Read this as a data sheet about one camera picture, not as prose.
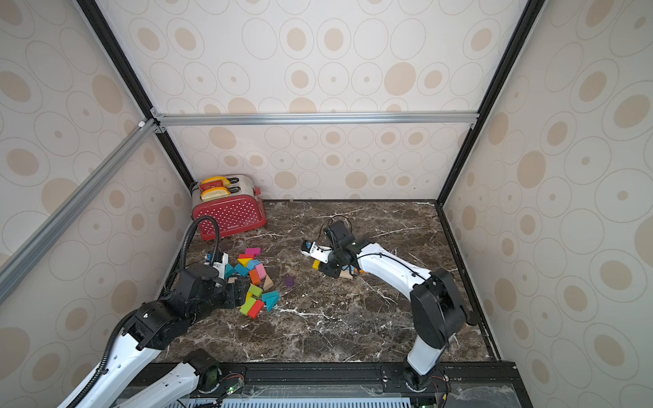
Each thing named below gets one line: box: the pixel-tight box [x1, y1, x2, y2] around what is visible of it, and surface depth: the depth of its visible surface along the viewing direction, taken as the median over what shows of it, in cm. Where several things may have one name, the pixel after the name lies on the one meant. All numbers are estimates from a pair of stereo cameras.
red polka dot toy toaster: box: [190, 174, 268, 241], surface depth 102 cm
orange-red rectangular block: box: [249, 268, 262, 285], surface depth 96 cm
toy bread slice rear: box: [199, 175, 232, 193], surface depth 98 cm
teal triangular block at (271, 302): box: [265, 296, 280, 312], surface depth 89 cm
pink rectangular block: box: [255, 263, 268, 280], surface depth 97 cm
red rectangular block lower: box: [248, 299, 265, 319], surface depth 87 cm
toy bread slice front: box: [200, 187, 231, 202], surface depth 96 cm
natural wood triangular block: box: [262, 274, 275, 292], surface depth 94 cm
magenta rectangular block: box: [244, 247, 262, 256], surface depth 105 cm
